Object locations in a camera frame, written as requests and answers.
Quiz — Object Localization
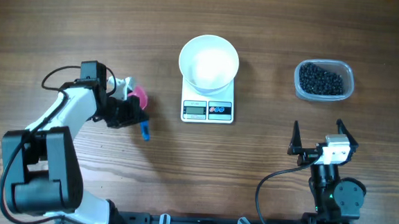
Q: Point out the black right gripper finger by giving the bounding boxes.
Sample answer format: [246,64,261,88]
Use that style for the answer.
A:
[336,119,359,149]
[289,121,302,153]

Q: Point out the pink scoop with blue handle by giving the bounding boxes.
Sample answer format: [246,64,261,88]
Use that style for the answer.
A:
[127,85,150,141]

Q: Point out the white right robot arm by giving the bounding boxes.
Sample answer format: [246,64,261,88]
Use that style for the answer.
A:
[287,119,367,224]

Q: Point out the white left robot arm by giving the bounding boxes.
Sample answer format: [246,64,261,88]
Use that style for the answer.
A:
[0,60,150,224]

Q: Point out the white digital kitchen scale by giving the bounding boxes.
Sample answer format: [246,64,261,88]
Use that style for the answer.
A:
[180,80,235,124]

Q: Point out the white bowl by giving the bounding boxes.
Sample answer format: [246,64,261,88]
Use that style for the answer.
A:
[178,35,240,94]

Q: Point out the clear plastic bean container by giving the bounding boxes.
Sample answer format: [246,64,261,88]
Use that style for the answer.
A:
[294,59,355,102]

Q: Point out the black beans in container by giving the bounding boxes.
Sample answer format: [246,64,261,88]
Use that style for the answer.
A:
[299,62,344,96]

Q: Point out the black left camera cable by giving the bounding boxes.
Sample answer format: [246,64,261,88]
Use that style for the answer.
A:
[40,62,119,97]

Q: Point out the black camera cable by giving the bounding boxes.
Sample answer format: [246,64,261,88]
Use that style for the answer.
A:
[40,62,119,97]
[253,152,322,224]

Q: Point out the black right camera cable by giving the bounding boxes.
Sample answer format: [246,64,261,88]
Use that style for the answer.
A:
[253,152,322,224]

